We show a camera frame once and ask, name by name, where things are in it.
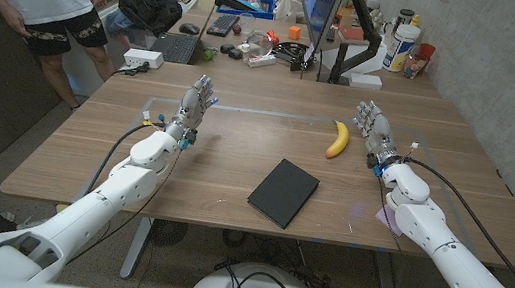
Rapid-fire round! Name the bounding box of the black backpack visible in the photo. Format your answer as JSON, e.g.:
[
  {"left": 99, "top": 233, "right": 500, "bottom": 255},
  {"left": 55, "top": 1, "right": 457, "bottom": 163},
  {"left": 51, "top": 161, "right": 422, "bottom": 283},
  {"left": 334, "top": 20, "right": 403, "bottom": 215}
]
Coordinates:
[{"left": 114, "top": 0, "right": 186, "bottom": 41}]

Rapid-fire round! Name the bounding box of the red cup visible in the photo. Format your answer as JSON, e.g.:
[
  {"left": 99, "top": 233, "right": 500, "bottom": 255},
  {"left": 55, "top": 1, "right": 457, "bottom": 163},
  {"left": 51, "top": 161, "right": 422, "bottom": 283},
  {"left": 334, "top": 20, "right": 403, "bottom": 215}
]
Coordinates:
[{"left": 415, "top": 41, "right": 438, "bottom": 64}]

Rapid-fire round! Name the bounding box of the black round fan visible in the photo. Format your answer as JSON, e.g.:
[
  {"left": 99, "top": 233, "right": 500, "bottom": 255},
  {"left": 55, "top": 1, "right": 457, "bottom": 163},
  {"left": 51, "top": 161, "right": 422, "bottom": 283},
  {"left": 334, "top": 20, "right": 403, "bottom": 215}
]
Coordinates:
[{"left": 148, "top": 218, "right": 191, "bottom": 250}]

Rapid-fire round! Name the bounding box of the purple sticky note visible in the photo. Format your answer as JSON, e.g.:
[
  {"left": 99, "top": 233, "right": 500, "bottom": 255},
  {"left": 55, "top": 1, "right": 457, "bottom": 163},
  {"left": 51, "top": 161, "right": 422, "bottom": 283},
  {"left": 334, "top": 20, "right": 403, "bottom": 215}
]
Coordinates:
[{"left": 372, "top": 203, "right": 409, "bottom": 238}]

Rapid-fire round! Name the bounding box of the black computer mouse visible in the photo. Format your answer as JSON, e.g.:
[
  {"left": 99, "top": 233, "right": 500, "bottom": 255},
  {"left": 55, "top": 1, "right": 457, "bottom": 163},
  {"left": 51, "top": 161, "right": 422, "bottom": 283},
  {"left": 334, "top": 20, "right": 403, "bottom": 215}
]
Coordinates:
[{"left": 177, "top": 21, "right": 202, "bottom": 37}]

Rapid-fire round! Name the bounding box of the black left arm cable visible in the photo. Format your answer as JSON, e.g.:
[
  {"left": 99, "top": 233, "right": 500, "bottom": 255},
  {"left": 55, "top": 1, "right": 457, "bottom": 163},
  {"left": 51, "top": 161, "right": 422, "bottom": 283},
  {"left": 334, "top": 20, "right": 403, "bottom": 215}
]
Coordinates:
[{"left": 83, "top": 113, "right": 168, "bottom": 206}]

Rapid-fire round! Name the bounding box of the black photo album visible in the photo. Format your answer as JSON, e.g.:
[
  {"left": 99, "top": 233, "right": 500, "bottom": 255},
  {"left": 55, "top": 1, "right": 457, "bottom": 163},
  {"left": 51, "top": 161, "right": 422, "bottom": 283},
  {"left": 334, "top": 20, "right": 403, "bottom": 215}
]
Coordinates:
[{"left": 243, "top": 154, "right": 323, "bottom": 235}]

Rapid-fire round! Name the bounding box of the pink note on monitor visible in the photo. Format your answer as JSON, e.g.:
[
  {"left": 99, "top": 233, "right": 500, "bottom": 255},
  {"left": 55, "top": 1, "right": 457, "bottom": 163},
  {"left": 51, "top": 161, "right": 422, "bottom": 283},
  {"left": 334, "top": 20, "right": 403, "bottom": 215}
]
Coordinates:
[{"left": 302, "top": 43, "right": 317, "bottom": 66}]

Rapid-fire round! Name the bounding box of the white wipes canister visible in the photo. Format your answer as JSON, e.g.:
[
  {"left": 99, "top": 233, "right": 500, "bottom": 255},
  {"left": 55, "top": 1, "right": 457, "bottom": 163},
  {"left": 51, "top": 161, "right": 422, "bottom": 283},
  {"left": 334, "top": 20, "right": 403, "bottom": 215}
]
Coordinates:
[{"left": 381, "top": 21, "right": 422, "bottom": 76}]

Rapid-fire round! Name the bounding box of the white power strip box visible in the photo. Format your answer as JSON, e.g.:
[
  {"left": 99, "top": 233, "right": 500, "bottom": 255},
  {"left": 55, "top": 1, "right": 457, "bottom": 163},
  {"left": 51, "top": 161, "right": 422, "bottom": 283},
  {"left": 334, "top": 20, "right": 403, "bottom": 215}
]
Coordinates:
[{"left": 121, "top": 47, "right": 166, "bottom": 73}]

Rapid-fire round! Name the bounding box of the grey table leg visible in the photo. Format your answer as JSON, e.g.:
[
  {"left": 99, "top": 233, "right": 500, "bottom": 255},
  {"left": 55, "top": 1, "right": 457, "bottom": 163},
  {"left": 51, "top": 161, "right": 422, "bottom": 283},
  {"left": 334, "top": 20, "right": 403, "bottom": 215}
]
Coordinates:
[
  {"left": 118, "top": 215, "right": 155, "bottom": 283},
  {"left": 371, "top": 251, "right": 407, "bottom": 288}
]

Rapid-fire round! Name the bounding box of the blue plastic bin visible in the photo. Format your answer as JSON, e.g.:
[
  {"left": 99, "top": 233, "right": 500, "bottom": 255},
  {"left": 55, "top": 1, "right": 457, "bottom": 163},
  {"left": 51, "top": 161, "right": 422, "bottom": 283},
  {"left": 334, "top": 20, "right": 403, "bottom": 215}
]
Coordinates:
[{"left": 213, "top": 0, "right": 278, "bottom": 21}]

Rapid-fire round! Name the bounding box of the black laptop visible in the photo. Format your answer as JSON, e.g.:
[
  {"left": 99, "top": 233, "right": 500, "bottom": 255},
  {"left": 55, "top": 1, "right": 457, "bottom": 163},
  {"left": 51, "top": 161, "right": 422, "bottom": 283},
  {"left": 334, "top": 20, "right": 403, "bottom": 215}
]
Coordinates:
[{"left": 146, "top": 28, "right": 202, "bottom": 67}]

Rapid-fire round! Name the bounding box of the black keyboard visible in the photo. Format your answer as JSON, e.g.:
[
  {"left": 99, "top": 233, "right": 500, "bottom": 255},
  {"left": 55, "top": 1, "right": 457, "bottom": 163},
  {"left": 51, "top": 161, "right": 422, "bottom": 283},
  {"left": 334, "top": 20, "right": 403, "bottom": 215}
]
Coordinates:
[{"left": 205, "top": 10, "right": 241, "bottom": 40}]

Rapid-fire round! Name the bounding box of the orange cube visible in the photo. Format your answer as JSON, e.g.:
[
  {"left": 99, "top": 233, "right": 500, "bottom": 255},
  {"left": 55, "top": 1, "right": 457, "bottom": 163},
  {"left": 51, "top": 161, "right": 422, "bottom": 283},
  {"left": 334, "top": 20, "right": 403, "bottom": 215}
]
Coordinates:
[{"left": 286, "top": 24, "right": 303, "bottom": 42}]

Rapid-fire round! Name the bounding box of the clear cup with items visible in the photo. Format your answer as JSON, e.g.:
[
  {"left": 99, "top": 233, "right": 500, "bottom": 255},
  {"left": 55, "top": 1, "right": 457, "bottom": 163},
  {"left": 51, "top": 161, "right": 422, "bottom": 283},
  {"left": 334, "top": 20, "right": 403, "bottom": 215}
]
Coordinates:
[{"left": 401, "top": 51, "right": 428, "bottom": 81}]

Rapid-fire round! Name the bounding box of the white rectangular box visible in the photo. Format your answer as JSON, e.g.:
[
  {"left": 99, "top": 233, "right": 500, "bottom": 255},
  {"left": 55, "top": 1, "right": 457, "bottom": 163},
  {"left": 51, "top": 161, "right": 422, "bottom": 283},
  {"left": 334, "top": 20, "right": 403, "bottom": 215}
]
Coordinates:
[{"left": 347, "top": 71, "right": 385, "bottom": 92}]

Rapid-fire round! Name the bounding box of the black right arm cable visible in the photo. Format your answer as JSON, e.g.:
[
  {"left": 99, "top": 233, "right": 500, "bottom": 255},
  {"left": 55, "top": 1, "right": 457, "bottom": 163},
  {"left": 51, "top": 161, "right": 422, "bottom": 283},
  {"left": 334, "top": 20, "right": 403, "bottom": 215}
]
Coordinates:
[{"left": 386, "top": 156, "right": 515, "bottom": 288}]

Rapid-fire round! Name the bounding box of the computer monitor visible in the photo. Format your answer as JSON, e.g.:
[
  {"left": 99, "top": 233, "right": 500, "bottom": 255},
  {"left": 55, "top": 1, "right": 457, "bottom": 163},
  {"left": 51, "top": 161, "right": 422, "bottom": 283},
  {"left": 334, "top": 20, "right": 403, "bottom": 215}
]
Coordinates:
[{"left": 294, "top": 0, "right": 348, "bottom": 59}]

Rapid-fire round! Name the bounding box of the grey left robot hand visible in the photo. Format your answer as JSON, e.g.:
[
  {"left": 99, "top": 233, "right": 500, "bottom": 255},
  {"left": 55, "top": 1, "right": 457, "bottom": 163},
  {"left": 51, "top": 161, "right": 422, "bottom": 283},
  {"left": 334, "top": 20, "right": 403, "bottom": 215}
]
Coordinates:
[{"left": 162, "top": 69, "right": 222, "bottom": 148}]

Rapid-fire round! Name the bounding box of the yellow banana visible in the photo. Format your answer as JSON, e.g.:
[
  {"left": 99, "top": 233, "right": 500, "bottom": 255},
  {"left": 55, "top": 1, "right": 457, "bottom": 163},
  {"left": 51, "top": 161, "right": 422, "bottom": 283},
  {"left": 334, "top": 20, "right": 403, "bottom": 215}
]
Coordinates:
[{"left": 324, "top": 119, "right": 352, "bottom": 162}]

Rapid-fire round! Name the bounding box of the black ring-shaped device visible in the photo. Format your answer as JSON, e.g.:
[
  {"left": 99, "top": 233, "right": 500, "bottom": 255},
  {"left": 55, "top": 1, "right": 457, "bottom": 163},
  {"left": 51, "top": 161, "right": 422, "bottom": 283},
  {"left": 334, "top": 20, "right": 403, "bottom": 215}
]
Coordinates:
[{"left": 270, "top": 38, "right": 316, "bottom": 75}]

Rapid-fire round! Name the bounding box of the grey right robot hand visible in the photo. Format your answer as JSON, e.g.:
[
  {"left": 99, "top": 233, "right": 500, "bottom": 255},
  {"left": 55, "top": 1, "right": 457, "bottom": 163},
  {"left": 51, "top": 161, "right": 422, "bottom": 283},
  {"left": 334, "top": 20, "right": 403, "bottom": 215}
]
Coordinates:
[{"left": 345, "top": 98, "right": 410, "bottom": 173}]

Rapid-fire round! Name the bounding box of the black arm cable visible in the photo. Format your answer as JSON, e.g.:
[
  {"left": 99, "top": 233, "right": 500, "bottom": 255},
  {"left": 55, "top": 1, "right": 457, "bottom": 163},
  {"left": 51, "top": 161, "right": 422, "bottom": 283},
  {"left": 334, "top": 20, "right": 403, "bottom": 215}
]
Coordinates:
[
  {"left": 83, "top": 113, "right": 168, "bottom": 206},
  {"left": 386, "top": 156, "right": 515, "bottom": 288}
]

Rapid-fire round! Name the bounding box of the clear glass bowl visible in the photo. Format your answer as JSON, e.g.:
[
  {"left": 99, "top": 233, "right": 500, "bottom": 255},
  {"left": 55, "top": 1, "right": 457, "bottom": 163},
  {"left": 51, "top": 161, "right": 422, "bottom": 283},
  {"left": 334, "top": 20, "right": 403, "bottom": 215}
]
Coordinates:
[{"left": 243, "top": 29, "right": 276, "bottom": 60}]

